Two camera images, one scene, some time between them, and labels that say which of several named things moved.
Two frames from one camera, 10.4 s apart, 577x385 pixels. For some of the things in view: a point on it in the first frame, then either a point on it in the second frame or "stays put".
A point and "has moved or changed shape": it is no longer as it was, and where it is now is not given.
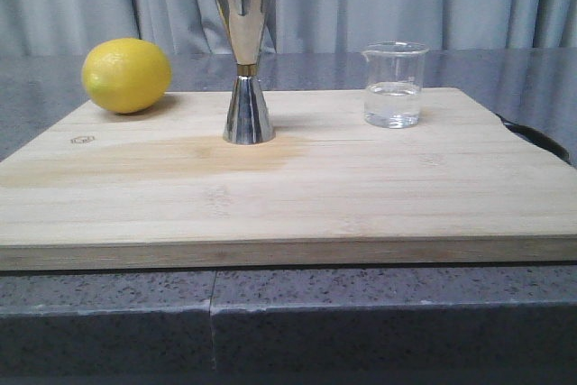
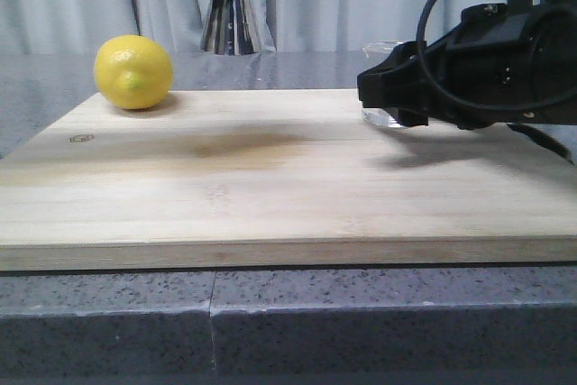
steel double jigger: [244, 2] has moved or changed shape
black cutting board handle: [545, 142] stays put
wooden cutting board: [94, 189] stays put
